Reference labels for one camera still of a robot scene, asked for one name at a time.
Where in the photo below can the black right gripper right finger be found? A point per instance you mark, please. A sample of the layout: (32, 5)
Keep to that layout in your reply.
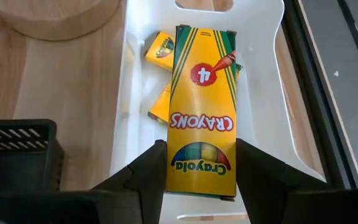
(259, 180)

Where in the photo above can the black slotted plastic basket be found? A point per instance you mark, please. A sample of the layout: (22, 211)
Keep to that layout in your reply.
(17, 161)

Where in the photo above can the yellow Crayola crayon box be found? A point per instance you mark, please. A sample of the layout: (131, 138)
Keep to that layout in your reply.
(200, 99)
(162, 105)
(160, 49)

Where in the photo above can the table lamp white shade wooden base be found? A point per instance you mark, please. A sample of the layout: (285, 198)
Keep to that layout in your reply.
(54, 18)

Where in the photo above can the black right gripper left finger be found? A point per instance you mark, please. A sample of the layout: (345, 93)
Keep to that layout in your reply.
(151, 174)

